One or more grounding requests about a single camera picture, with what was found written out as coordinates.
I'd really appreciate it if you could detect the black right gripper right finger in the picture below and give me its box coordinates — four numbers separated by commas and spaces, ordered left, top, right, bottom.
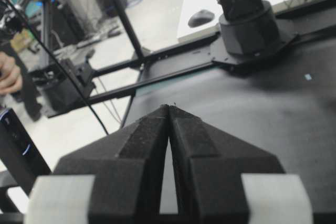
169, 106, 285, 223

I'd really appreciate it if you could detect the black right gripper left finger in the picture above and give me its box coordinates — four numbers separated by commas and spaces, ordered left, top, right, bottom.
53, 105, 168, 223

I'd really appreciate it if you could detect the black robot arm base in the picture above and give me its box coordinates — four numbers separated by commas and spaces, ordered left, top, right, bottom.
211, 0, 298, 66

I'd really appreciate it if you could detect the person's hand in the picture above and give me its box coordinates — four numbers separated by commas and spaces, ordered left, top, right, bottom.
0, 52, 23, 95

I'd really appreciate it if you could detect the black computer mouse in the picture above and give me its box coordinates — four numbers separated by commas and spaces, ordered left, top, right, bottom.
188, 9, 215, 28

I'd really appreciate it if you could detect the black aluminium frame rail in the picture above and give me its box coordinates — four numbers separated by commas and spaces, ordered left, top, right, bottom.
47, 31, 224, 119

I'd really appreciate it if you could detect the black camera device with light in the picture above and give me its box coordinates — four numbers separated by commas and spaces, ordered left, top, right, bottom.
1, 108, 51, 195

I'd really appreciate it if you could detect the black cable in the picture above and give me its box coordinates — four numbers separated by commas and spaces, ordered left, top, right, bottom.
0, 0, 110, 135

